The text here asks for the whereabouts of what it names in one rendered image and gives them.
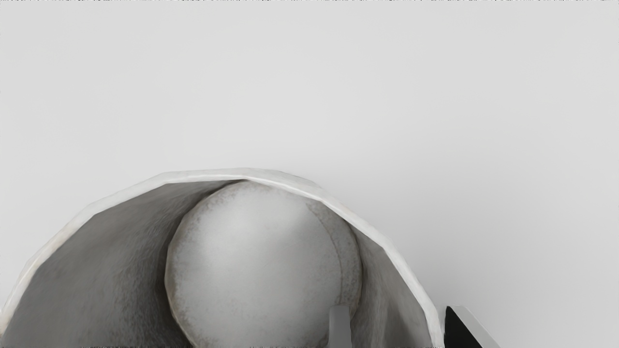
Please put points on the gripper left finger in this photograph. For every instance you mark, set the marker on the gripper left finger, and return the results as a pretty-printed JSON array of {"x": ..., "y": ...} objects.
[{"x": 340, "y": 331}]

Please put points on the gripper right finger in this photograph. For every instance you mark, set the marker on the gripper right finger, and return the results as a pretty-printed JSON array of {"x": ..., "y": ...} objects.
[{"x": 459, "y": 334}]

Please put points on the white ceramic mug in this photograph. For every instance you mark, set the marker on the white ceramic mug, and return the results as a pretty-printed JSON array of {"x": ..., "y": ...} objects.
[{"x": 251, "y": 261}]

